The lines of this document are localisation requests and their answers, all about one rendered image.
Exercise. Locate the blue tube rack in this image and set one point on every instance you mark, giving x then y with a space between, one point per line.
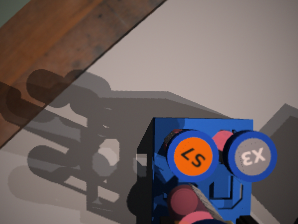
217 185

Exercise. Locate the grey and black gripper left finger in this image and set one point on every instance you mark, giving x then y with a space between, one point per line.
166 220

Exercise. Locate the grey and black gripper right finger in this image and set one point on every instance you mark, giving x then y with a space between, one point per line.
246 219

